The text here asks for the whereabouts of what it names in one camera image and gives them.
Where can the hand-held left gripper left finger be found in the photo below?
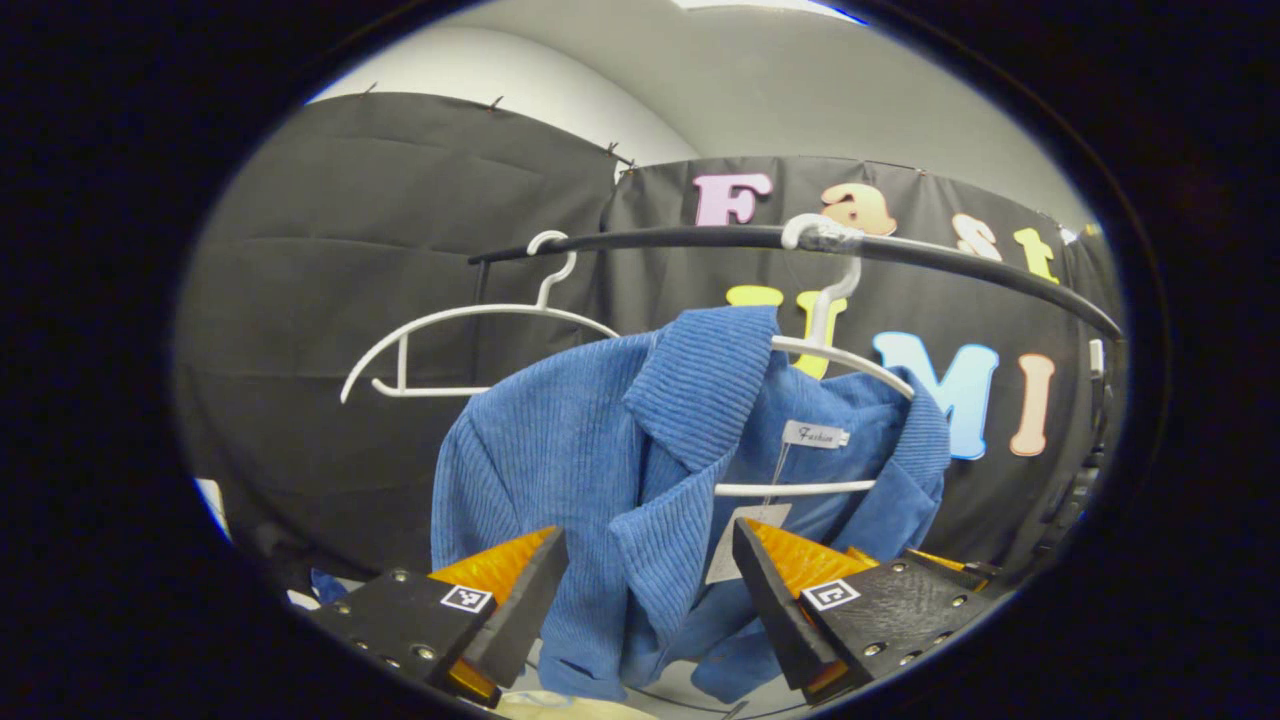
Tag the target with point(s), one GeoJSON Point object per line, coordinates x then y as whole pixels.
{"type": "Point", "coordinates": [520, 620]}

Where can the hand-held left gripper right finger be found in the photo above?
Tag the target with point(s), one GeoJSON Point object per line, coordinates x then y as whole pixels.
{"type": "Point", "coordinates": [770, 610]}

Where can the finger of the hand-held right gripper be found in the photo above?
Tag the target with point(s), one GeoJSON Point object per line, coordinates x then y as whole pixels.
{"type": "Point", "coordinates": [930, 560]}

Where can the white clothes hanger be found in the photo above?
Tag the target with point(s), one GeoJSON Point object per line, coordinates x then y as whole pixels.
{"type": "Point", "coordinates": [822, 320]}
{"type": "Point", "coordinates": [500, 307]}

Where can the black clothes rack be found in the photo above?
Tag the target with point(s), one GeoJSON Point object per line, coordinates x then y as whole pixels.
{"type": "Point", "coordinates": [700, 237]}

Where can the black backdrop cloth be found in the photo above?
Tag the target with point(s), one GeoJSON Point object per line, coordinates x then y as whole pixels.
{"type": "Point", "coordinates": [350, 250]}

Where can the large ceiling light panel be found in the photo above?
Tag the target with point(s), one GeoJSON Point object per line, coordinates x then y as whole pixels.
{"type": "Point", "coordinates": [770, 5]}

